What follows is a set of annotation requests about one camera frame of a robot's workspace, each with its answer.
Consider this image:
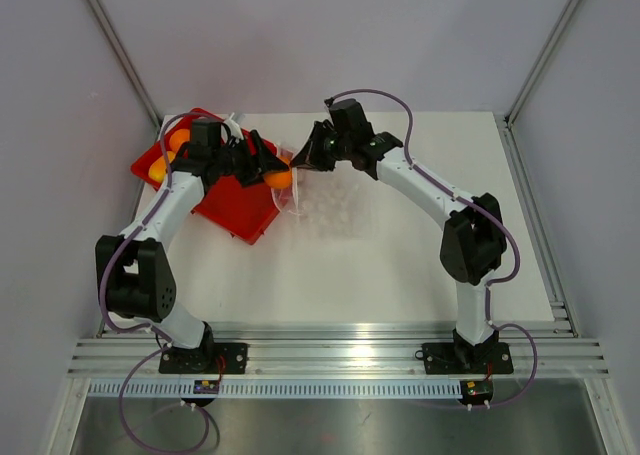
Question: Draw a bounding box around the yellow orange mango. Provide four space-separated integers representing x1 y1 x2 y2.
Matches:
147 156 167 184

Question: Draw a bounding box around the orange persimmon fruit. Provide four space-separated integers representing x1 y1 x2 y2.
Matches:
169 128 191 153

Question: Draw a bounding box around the left small circuit board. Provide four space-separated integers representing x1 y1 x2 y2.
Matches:
193 380 220 395

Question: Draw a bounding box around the clear dotted zip bag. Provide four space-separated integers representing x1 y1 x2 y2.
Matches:
271 167 372 239

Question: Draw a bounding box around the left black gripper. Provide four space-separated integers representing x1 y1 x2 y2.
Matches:
213 131 288 188

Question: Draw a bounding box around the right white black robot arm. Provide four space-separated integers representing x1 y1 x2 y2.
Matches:
291 99 506 372

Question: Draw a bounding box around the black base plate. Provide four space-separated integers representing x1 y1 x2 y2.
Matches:
159 343 249 375
414 342 514 375

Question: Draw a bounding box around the aluminium mounting rail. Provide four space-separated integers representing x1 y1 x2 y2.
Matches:
67 302 610 379

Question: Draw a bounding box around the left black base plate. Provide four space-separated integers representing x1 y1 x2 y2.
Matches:
159 343 249 375

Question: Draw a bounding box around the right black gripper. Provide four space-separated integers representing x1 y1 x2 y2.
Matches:
291 122 352 173

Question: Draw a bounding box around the small circuit board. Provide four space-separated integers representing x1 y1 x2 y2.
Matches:
193 380 220 395
460 379 494 406

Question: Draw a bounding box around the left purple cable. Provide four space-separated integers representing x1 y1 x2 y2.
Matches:
97 112 221 450

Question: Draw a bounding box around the right small circuit board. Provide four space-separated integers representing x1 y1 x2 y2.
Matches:
460 379 494 406

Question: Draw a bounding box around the red plastic tray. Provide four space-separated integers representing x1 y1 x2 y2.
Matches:
131 107 280 245

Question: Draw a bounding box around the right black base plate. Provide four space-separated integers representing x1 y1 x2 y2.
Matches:
414 342 514 375

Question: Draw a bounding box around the aluminium frame post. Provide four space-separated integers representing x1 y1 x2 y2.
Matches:
504 0 585 129
84 0 161 129

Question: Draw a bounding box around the right aluminium frame post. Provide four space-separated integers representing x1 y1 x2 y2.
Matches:
504 0 585 129

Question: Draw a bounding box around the white slotted cable duct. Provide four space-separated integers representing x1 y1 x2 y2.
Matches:
88 378 461 400

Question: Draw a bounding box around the orange round fruit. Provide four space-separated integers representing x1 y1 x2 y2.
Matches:
263 157 293 190

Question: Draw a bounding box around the left aluminium frame post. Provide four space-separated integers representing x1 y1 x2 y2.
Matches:
84 0 161 129

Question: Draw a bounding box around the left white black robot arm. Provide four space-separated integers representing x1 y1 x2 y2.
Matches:
95 111 289 374

